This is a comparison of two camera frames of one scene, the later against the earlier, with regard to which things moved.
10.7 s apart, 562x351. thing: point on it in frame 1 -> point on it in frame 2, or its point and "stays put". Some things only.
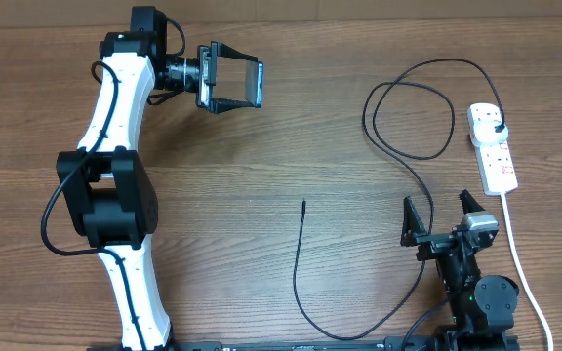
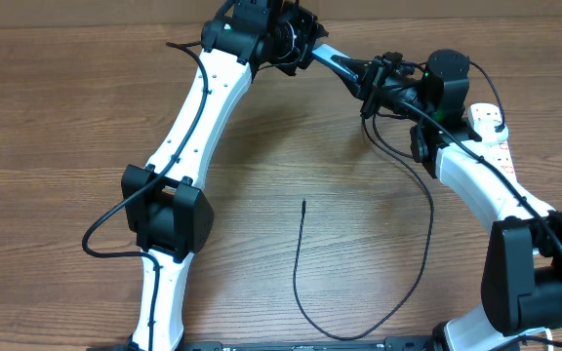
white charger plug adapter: x=484 y=132 stays put
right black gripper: x=432 y=243 -> x=376 y=69
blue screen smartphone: x=255 y=83 -> x=325 y=52
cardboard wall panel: x=42 y=14 stays put
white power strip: x=496 y=161 stays put
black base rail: x=417 y=343 stays put
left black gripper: x=208 y=72 -> x=309 y=29
